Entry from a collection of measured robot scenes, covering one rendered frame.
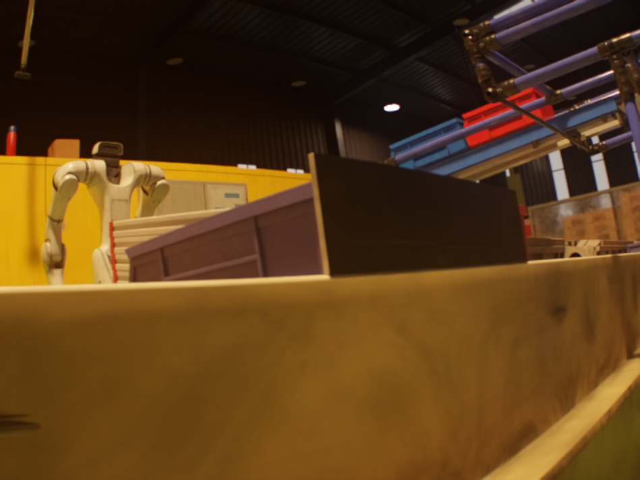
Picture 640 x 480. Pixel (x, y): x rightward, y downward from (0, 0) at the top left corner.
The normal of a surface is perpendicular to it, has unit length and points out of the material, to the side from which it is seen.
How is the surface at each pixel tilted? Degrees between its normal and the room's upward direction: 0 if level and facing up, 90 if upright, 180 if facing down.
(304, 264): 92
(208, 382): 90
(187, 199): 90
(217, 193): 90
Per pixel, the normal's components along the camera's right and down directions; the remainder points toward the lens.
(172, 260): -0.67, 0.04
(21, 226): 0.73, -0.17
